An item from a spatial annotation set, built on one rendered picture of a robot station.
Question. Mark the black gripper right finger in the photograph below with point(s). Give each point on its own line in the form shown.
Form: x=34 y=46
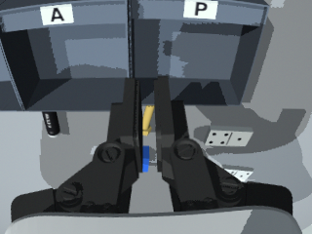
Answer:
x=197 y=183

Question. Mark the yellow bolt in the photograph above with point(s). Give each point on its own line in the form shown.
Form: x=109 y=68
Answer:
x=147 y=118

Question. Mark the dark grey bin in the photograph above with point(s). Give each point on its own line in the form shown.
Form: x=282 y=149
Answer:
x=70 y=67

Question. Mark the black aa battery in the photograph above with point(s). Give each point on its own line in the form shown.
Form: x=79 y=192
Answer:
x=52 y=123

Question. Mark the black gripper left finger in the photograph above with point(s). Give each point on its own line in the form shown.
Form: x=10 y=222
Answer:
x=97 y=188

